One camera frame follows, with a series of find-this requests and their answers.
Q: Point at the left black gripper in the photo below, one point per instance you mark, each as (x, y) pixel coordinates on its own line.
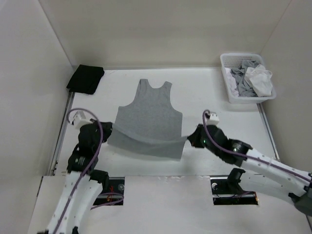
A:
(107, 129)

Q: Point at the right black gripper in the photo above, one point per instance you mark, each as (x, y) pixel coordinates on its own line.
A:
(194, 137)

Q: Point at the grey tank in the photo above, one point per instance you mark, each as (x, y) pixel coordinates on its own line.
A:
(243, 88)
(149, 125)

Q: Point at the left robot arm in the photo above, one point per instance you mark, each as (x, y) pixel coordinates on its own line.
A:
(83, 183)

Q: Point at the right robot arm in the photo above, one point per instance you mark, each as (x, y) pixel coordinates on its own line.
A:
(255, 171)

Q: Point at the folded black tank top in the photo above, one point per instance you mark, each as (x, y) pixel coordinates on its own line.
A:
(85, 79)

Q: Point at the white tank top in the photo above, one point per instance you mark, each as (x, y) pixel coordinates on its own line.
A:
(232, 82)

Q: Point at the white plastic basket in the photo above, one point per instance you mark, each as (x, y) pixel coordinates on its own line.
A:
(234, 60)

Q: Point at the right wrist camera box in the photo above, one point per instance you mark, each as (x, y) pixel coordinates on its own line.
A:
(211, 118)

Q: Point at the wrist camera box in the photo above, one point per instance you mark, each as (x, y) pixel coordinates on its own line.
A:
(80, 119)
(211, 118)

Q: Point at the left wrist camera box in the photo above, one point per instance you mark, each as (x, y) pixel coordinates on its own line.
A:
(80, 119)

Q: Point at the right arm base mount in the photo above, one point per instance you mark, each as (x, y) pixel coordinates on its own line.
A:
(223, 194)

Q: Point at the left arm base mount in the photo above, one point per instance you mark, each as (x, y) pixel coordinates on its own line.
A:
(112, 192)

